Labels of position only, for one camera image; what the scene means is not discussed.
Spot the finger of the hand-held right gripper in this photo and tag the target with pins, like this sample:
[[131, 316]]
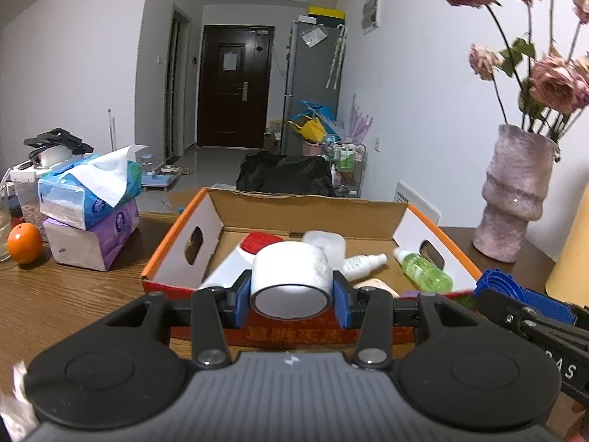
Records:
[[506, 308], [547, 306]]

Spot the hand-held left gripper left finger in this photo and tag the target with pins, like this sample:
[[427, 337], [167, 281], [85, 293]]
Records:
[[240, 297]]

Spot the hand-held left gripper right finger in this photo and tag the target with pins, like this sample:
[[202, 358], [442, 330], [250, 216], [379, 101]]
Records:
[[341, 299]]

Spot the cream square box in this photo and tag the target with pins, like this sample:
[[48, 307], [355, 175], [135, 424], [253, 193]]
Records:
[[375, 285]]

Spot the red white lint brush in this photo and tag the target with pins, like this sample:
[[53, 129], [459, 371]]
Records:
[[239, 258]]

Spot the white spray bottle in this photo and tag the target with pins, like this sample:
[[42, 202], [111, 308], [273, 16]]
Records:
[[363, 264]]

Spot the white cotton swab box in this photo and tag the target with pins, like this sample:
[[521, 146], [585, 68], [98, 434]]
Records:
[[329, 244]]

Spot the white tape roll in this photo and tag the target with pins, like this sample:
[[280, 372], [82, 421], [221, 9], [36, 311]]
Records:
[[290, 267]]

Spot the red cardboard box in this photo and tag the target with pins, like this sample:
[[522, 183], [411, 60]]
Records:
[[184, 239]]

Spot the green spray bottle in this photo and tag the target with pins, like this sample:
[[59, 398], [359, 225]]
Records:
[[423, 271]]

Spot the yellow thermos jug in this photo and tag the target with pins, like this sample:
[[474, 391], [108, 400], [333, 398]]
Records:
[[573, 262]]

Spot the pink stone vase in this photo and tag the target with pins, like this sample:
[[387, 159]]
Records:
[[515, 193]]

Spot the black floor bag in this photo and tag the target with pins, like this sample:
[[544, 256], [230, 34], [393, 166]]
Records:
[[285, 172]]

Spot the blue pet bowl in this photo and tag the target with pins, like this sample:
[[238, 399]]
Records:
[[158, 177]]

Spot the purple white tissue pack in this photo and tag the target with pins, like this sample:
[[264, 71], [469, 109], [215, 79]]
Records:
[[92, 244]]

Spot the blue yellow bag pile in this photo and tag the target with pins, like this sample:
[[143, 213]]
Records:
[[313, 124]]

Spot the purple feather decoration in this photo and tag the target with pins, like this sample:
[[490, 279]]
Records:
[[356, 122]]

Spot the blue tissue pack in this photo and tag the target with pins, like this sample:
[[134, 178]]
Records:
[[83, 191]]

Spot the dark brown door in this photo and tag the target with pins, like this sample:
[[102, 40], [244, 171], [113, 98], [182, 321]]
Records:
[[232, 101]]

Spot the grey refrigerator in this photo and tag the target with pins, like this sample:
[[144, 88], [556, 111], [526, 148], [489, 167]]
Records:
[[313, 78]]

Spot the orange fruit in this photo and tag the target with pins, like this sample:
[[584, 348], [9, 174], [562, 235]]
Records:
[[24, 243]]

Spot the dried pink roses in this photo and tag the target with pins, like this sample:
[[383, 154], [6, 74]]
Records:
[[552, 83]]

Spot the clear food container white lid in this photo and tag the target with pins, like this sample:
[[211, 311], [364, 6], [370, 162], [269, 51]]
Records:
[[27, 198]]

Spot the white hanging umbrella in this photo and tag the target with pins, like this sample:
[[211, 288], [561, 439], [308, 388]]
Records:
[[336, 57]]

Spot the clear drinking glass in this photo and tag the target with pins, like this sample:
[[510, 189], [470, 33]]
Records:
[[3, 225]]

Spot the yellow black box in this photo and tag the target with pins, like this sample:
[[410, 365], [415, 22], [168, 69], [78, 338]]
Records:
[[326, 13]]

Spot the framed wall picture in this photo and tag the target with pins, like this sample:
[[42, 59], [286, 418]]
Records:
[[371, 11]]

